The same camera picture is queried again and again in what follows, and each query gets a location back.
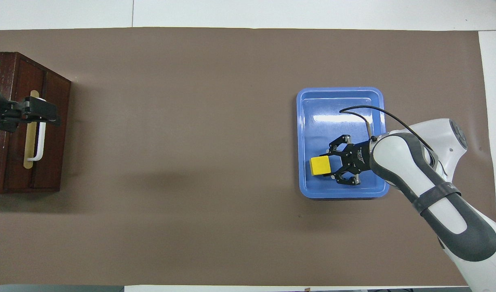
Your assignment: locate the dark wooden drawer cabinet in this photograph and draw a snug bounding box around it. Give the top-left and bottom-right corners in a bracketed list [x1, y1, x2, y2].
[0, 52, 72, 194]

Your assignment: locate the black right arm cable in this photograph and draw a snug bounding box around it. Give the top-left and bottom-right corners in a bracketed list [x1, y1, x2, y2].
[339, 105, 440, 163]

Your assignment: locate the brown table mat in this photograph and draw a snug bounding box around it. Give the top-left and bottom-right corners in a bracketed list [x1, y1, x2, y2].
[0, 27, 496, 286]

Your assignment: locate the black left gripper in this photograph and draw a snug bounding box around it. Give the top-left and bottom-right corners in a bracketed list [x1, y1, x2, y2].
[0, 85, 62, 131]

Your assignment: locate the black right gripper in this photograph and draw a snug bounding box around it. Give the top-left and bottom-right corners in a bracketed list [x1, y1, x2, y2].
[319, 135, 373, 187]

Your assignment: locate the blue plastic tray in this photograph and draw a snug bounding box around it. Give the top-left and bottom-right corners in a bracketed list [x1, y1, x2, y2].
[296, 87, 390, 199]

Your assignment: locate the yellow cube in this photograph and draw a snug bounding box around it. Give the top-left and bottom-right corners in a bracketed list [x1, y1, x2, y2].
[309, 156, 333, 177]

